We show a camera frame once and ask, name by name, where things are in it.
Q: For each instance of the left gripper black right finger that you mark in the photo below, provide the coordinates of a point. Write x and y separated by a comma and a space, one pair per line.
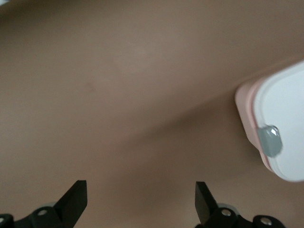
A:
209, 216

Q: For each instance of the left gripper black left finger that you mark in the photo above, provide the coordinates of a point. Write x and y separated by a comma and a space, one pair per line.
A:
69, 206

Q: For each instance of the white lid with grey clips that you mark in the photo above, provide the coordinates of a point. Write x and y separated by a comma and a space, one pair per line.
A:
289, 118

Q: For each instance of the pink plastic storage box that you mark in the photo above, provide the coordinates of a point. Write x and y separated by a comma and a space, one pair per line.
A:
244, 111

